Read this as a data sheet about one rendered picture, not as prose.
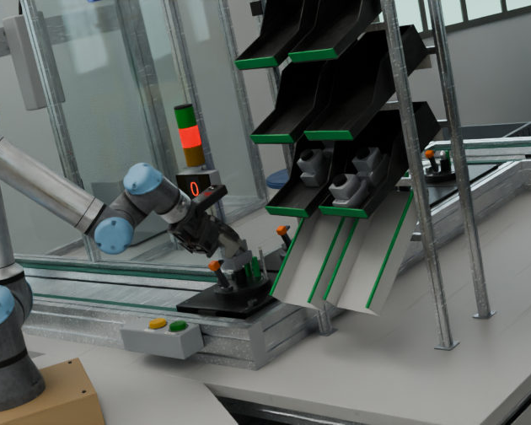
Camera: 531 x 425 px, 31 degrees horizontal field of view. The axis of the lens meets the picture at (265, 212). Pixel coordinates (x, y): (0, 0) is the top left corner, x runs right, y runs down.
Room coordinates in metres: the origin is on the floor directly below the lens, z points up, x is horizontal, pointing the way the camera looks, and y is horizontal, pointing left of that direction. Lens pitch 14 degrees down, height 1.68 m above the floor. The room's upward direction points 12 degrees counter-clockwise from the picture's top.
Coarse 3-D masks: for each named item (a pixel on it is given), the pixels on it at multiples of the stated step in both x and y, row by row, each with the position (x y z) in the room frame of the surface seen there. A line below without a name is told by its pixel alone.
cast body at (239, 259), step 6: (222, 246) 2.19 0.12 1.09; (246, 246) 2.19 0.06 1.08; (240, 252) 2.18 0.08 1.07; (246, 252) 2.19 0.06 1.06; (222, 258) 2.18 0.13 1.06; (234, 258) 2.16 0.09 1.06; (240, 258) 2.17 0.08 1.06; (246, 258) 2.19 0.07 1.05; (222, 264) 2.18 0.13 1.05; (228, 264) 2.17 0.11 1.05; (234, 264) 2.16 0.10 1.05; (240, 264) 2.17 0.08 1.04
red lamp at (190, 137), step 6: (192, 126) 2.39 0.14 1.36; (180, 132) 2.39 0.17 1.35; (186, 132) 2.38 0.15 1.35; (192, 132) 2.39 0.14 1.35; (198, 132) 2.40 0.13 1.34; (180, 138) 2.40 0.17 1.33; (186, 138) 2.39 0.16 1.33; (192, 138) 2.38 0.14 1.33; (198, 138) 2.40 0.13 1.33; (186, 144) 2.39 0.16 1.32; (192, 144) 2.38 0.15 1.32; (198, 144) 2.39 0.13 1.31
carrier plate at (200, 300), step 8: (272, 272) 2.28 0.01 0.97; (272, 280) 2.22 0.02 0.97; (208, 288) 2.26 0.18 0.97; (192, 296) 2.23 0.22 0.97; (200, 296) 2.22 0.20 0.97; (208, 296) 2.20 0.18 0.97; (256, 296) 2.12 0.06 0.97; (264, 296) 2.11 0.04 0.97; (272, 296) 2.10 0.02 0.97; (184, 304) 2.18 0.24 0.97; (192, 304) 2.16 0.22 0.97; (200, 304) 2.15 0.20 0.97; (208, 304) 2.14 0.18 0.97; (216, 304) 2.13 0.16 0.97; (224, 304) 2.11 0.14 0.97; (232, 304) 2.10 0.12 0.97; (240, 304) 2.09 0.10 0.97; (248, 304) 2.08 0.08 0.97; (256, 304) 2.06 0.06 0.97; (264, 304) 2.06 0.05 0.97; (184, 312) 2.17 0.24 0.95; (192, 312) 2.15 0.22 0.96; (224, 312) 2.07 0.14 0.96; (232, 312) 2.06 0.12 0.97; (240, 312) 2.04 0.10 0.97; (248, 312) 2.03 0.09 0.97
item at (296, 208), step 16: (304, 144) 2.08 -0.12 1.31; (320, 144) 2.11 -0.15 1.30; (336, 144) 1.97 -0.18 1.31; (336, 160) 1.96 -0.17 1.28; (288, 192) 2.04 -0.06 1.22; (304, 192) 2.00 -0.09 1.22; (320, 192) 1.93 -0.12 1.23; (272, 208) 1.98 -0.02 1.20; (288, 208) 1.93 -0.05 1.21; (304, 208) 1.90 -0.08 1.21
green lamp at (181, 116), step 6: (186, 108) 2.39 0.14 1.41; (192, 108) 2.40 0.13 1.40; (174, 114) 2.41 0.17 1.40; (180, 114) 2.39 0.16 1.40; (186, 114) 2.38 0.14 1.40; (192, 114) 2.39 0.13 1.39; (180, 120) 2.39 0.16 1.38; (186, 120) 2.38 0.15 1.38; (192, 120) 2.39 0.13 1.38; (180, 126) 2.39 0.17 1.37; (186, 126) 2.38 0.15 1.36
